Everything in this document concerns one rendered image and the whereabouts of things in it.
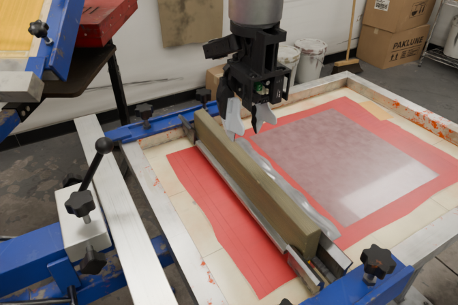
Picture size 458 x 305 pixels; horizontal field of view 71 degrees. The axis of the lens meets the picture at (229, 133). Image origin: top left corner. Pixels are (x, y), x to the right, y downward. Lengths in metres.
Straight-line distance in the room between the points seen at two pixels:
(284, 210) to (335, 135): 0.41
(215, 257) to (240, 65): 0.33
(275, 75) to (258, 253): 0.32
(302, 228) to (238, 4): 0.33
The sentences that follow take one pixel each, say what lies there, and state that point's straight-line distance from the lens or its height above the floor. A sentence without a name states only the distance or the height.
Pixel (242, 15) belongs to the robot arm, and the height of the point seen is 1.34.
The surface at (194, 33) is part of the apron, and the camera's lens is 2.70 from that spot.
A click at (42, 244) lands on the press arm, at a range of 0.59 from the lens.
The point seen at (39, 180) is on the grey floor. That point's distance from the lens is 2.44.
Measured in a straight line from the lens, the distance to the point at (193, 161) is 0.78.
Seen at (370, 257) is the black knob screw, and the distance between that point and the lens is 0.52.
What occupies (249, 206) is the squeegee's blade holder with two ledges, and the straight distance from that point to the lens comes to 0.62.
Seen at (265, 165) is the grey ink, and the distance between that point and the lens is 0.76.
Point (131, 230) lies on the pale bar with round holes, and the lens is 0.55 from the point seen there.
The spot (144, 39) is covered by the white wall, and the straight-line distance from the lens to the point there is 2.63.
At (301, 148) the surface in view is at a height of 0.96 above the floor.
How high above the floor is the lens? 1.46
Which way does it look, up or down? 35 degrees down
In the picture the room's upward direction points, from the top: straight up
